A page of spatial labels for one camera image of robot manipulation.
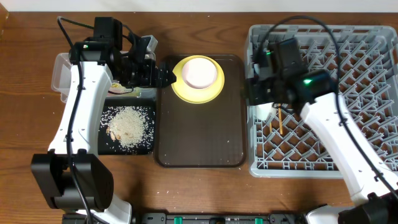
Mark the pile of rice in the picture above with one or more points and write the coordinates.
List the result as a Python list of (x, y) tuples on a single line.
[(129, 126)]

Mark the black tray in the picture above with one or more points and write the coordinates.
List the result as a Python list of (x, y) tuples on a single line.
[(149, 146)]

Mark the yellow plate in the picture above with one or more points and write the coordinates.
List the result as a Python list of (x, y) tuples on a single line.
[(196, 96)]

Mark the clear plastic bin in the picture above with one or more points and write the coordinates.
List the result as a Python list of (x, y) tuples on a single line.
[(61, 81)]

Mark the white paper cup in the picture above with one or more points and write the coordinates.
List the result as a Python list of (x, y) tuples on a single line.
[(264, 111)]

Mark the grey dishwasher rack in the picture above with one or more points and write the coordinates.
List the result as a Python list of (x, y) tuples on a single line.
[(366, 56)]

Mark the brown serving tray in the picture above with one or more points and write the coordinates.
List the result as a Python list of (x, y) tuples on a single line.
[(209, 135)]

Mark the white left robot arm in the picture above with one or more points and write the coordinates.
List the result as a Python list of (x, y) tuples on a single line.
[(70, 175)]

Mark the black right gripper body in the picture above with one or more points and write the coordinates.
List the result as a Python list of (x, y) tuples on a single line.
[(260, 92)]

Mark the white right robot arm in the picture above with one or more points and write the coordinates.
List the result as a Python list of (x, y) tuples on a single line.
[(371, 184)]

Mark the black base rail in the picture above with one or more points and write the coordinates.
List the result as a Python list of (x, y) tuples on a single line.
[(163, 218)]

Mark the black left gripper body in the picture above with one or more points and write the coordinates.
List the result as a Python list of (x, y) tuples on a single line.
[(155, 78)]

